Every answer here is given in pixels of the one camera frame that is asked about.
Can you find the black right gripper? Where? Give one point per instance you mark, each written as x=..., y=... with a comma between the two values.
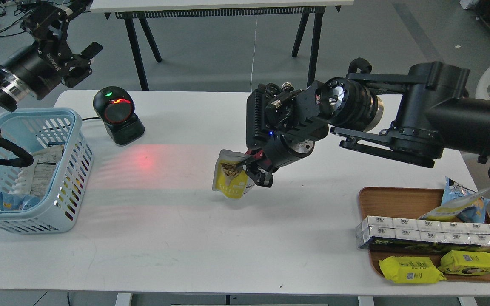
x=262, y=162

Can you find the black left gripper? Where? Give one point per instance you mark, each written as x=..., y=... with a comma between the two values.
x=50, y=61

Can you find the yellow bean snack pouch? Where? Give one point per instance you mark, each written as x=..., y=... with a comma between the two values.
x=233, y=182

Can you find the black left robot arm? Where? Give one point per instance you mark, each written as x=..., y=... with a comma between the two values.
x=12, y=91

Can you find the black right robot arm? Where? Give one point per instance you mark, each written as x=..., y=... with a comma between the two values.
x=407, y=118

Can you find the light blue plastic basket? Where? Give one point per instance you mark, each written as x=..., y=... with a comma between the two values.
x=44, y=197

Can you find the white snack bag in basket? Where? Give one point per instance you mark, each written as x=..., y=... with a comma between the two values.
x=35, y=179

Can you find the blue snack bag in basket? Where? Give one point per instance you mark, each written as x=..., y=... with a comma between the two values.
x=17, y=202

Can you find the yellow white snack pouch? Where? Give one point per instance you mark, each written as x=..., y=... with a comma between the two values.
x=452, y=209

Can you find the blue snack bag on tray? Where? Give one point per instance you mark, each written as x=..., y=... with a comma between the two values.
x=476, y=212

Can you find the black barcode scanner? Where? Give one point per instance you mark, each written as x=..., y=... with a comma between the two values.
x=116, y=109

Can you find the silver milk carton pack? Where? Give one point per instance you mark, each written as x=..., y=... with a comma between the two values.
x=388, y=234

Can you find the brown wooden tray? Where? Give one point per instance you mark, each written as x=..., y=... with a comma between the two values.
x=406, y=203

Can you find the black leg background table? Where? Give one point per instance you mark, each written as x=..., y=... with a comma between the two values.
x=221, y=45

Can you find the yellow wipes pack left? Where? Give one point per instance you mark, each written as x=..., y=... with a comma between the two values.
x=410, y=269

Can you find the yellow wipes pack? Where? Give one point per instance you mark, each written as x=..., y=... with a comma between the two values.
x=465, y=263
x=410, y=269

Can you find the yellow wipes pack right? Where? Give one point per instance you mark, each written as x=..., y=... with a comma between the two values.
x=465, y=263

